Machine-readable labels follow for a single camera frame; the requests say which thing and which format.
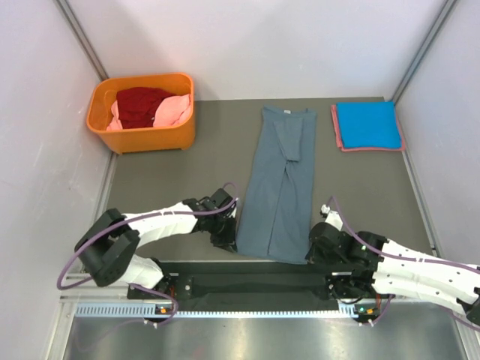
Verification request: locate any folded pink t shirt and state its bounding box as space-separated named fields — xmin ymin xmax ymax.
xmin=331 ymin=104 xmax=406 ymax=152

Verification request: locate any grey-blue t shirt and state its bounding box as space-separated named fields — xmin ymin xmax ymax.
xmin=236 ymin=106 xmax=317 ymax=264

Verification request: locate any left aluminium corner post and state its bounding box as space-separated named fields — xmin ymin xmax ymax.
xmin=53 ymin=0 xmax=109 ymax=81

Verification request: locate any aluminium frame rail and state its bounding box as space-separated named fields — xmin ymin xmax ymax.
xmin=59 ymin=272 xmax=181 ymax=301

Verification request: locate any aluminium corner post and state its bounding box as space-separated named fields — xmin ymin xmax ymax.
xmin=53 ymin=0 xmax=109 ymax=81
xmin=391 ymin=0 xmax=459 ymax=104

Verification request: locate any white slotted cable duct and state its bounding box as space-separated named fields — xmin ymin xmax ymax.
xmin=74 ymin=302 xmax=380 ymax=318

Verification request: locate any dark red t shirt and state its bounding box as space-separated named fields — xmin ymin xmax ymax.
xmin=116 ymin=87 xmax=174 ymax=129

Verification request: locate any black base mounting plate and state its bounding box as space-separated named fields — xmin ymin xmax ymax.
xmin=85 ymin=259 xmax=421 ymax=313

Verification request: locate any right aluminium corner post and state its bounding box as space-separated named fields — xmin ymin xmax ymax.
xmin=391 ymin=0 xmax=459 ymax=104

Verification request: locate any folded bright blue t shirt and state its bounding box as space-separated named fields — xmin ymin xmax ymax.
xmin=336 ymin=101 xmax=401 ymax=148

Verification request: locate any pink t shirt in bin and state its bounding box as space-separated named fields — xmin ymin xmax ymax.
xmin=106 ymin=94 xmax=192 ymax=131

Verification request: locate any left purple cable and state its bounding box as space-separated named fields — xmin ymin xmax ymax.
xmin=55 ymin=181 xmax=241 ymax=327

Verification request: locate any orange plastic bin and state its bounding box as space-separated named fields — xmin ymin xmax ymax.
xmin=86 ymin=73 xmax=196 ymax=155

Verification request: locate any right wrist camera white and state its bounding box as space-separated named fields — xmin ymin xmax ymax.
xmin=320 ymin=204 xmax=344 ymax=231

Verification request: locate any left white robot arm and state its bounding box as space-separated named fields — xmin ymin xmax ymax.
xmin=74 ymin=188 xmax=238 ymax=299

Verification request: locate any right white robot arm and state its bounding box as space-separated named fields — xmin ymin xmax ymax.
xmin=306 ymin=222 xmax=479 ymax=326

